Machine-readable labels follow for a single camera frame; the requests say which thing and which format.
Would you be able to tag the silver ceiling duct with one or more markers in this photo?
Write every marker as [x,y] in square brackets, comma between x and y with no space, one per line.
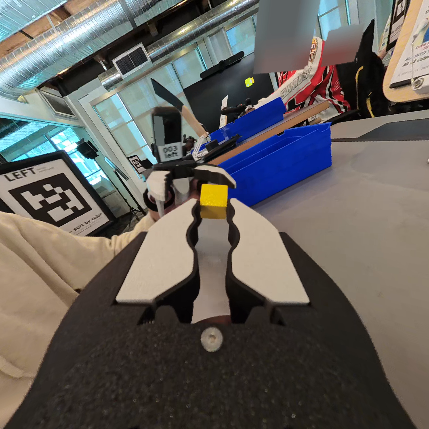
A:
[20,16]
[67,43]
[187,40]

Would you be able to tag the white standing card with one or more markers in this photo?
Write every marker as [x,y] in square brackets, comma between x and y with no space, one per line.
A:
[224,107]

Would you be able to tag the printed instruction sheet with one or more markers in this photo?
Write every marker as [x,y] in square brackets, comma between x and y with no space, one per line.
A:
[415,57]

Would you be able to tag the black video bar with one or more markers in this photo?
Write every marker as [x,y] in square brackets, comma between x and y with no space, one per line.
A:
[221,65]

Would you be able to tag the person's left hand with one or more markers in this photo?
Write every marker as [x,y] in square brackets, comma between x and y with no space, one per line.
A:
[152,209]

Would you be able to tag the black device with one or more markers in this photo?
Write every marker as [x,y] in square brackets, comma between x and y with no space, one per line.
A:
[218,147]

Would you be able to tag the light wooden board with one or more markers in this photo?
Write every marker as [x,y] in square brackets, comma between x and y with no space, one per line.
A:
[392,83]

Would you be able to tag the person's left forearm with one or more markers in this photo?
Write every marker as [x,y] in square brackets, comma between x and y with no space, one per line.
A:
[50,268]

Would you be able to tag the white air vent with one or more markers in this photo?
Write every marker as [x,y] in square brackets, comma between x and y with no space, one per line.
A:
[130,60]

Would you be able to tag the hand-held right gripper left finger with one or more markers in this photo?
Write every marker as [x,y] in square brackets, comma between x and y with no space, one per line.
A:
[157,264]

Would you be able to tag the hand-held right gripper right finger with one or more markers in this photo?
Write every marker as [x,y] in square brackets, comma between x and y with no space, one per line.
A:
[264,264]

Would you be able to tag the blue plastic bin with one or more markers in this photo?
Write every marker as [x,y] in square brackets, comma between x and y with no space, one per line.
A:
[254,117]
[274,167]

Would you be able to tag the yellow wooden cube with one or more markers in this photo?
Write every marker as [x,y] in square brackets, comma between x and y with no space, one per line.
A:
[213,201]

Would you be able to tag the black framed marker sign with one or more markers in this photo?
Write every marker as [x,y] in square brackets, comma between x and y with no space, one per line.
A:
[400,13]
[50,197]

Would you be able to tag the white folding stand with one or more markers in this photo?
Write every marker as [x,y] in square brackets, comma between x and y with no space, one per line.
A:
[418,83]

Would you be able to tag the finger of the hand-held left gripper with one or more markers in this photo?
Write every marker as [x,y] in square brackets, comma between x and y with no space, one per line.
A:
[157,184]
[219,172]

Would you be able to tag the black jacket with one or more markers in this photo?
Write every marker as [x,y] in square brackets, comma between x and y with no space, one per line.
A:
[368,87]

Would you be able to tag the black wall screen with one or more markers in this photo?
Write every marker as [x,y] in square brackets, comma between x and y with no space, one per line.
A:
[218,94]

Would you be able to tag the black studio light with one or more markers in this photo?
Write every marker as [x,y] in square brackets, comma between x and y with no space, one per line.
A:
[87,149]

